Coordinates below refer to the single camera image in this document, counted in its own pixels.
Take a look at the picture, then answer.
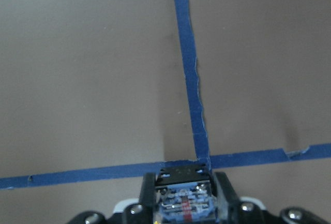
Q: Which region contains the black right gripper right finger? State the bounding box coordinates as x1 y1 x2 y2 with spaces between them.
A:
214 172 266 224

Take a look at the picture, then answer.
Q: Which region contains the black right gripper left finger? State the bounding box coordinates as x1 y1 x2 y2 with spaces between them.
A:
123 173 156 224

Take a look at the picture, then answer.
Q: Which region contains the yellow emergency stop button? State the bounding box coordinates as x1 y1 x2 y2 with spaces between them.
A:
153 164 218 223

